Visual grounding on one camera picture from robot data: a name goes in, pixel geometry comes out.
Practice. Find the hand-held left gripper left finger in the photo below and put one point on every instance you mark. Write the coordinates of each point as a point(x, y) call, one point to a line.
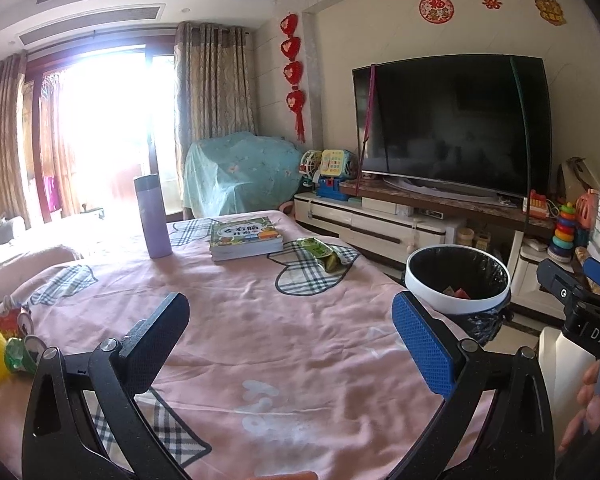
point(155, 347)

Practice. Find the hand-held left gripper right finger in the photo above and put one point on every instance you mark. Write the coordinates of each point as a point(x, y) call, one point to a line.
point(425, 345)

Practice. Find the person's right hand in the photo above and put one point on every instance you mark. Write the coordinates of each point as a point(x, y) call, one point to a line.
point(587, 420)

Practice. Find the person's left hand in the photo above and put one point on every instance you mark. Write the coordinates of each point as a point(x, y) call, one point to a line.
point(285, 475)

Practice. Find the white stool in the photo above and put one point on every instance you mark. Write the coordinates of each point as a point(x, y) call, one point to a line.
point(562, 380)

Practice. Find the pink plastic toy basket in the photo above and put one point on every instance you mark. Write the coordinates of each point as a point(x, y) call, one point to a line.
point(587, 210)

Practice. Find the red toy register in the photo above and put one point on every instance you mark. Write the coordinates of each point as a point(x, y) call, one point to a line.
point(541, 204)

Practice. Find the white television cabinet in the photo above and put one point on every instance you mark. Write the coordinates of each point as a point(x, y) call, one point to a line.
point(380, 230)

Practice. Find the pink printed tablecloth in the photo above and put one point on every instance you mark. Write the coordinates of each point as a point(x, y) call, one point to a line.
point(280, 330)

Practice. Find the silver set-top box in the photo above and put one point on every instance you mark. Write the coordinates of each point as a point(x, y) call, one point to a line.
point(430, 213)

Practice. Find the purple tumbler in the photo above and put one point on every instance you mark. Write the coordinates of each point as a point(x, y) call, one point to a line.
point(151, 215)

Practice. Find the green tape roll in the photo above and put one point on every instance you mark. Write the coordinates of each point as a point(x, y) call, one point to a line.
point(22, 357)

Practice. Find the green snack wrapper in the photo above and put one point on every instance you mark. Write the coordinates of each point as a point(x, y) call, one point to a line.
point(322, 252)

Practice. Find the green children's book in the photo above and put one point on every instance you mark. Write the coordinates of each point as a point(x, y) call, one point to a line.
point(245, 237)

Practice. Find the red colourful small toy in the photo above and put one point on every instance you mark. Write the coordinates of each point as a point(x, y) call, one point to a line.
point(12, 322)

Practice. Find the brown marble shelf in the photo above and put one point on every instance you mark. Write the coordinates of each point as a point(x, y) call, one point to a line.
point(430, 192)

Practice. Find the blue toy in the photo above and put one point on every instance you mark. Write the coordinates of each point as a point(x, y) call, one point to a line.
point(330, 187)

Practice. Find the teal cloth covered chair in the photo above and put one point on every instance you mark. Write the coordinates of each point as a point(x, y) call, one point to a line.
point(235, 170)

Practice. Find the black flat television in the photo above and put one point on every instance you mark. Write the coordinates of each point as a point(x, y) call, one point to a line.
point(450, 120)

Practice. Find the colourful toy phone cube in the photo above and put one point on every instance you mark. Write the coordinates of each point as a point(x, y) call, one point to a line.
point(336, 162)

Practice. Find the white cage ball toy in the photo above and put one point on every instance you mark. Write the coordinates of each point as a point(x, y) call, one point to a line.
point(310, 162)

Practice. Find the pink hoop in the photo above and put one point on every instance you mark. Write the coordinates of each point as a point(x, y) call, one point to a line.
point(369, 110)

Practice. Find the beige patterned curtain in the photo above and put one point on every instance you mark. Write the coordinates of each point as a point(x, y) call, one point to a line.
point(212, 85)
point(10, 145)

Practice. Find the small red character sticker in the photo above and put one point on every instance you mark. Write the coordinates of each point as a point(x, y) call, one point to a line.
point(492, 1)

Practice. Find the red hanging knot decoration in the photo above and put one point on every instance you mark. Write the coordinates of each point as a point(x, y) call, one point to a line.
point(292, 70)

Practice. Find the cartoon figure wall sticker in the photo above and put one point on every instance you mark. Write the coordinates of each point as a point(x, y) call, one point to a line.
point(550, 7)

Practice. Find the round red wall sticker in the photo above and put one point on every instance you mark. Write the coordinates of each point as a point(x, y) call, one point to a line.
point(436, 8)

